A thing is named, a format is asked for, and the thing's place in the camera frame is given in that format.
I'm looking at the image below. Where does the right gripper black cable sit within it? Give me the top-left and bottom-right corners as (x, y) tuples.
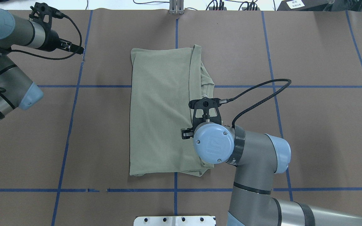
(220, 79), (292, 128)

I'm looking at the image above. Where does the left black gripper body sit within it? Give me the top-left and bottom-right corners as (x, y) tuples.
(44, 30), (61, 52)

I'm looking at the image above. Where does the green long-sleeve shirt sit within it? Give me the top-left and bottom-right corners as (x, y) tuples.
(129, 45), (215, 176)

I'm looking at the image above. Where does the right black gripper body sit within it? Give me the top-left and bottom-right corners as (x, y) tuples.
(189, 97), (222, 128)

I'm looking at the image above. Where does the white central pedestal column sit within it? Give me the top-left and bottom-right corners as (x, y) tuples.
(133, 215), (217, 226)

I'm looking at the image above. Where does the aluminium frame post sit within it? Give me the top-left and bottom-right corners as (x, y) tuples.
(168, 0), (185, 15)

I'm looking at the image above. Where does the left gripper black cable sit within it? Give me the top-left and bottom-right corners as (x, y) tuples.
(10, 11), (84, 61)

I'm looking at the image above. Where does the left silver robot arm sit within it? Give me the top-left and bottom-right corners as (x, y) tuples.
(0, 3), (84, 121)

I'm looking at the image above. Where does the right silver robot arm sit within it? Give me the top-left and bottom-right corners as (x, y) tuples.
(181, 97), (362, 226)

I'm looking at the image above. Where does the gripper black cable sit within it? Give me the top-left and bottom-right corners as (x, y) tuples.
(220, 79), (292, 128)
(10, 11), (84, 61)

